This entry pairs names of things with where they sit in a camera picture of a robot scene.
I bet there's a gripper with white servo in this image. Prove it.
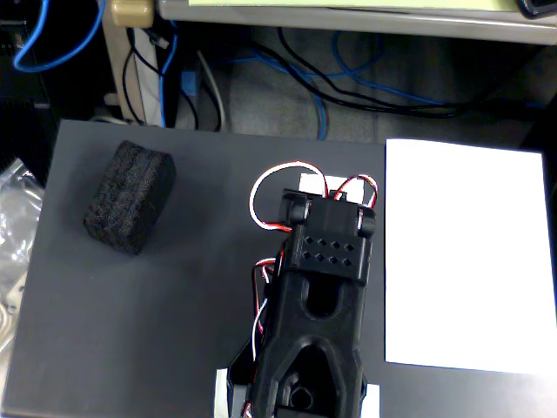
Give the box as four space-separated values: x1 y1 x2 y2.
299 172 366 202

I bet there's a black foam cube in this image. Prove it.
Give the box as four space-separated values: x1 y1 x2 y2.
82 139 178 257

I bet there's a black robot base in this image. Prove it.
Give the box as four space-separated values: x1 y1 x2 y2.
225 339 371 418

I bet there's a grey desk top edge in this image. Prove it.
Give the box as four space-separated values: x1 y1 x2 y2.
157 0 557 45

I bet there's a white paper sheet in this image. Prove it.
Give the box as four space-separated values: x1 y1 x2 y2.
384 138 557 376

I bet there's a dark grey work board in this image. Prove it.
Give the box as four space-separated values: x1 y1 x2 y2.
0 119 557 418

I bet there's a pale green sheet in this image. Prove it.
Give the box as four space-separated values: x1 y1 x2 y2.
187 0 520 11

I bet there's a white desk leg panel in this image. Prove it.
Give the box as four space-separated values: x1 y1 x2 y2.
102 25 165 128

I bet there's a white tape strip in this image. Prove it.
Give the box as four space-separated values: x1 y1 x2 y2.
364 382 380 418
213 367 232 418

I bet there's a beige desk leg cap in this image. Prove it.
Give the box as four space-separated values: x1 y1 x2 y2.
109 0 156 28

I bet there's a black device on desk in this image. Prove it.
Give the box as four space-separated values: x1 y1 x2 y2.
516 0 557 20

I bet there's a clear plastic bag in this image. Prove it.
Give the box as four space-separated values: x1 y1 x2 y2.
0 158 47 354

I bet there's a black computer case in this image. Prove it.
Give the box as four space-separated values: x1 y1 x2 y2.
0 0 60 186

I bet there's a short red white servo wire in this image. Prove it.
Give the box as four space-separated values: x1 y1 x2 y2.
333 173 379 208

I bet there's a white red looped servo wire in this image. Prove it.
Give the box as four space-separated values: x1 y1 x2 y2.
248 159 330 234

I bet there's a long blue network cable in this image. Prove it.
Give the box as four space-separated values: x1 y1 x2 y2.
208 30 445 141

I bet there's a long black cable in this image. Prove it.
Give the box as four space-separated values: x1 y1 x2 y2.
277 27 495 119

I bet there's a grey thick cable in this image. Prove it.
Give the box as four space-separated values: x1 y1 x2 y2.
195 49 228 132

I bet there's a red white black wire bundle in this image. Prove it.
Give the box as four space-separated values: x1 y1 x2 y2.
251 257 280 363

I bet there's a blue vertical cable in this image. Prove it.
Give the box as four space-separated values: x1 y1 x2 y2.
158 21 180 128

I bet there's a thin black cable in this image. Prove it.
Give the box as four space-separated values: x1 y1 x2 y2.
122 29 163 126

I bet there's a blue looped cable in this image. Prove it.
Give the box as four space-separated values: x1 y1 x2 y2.
11 0 108 73

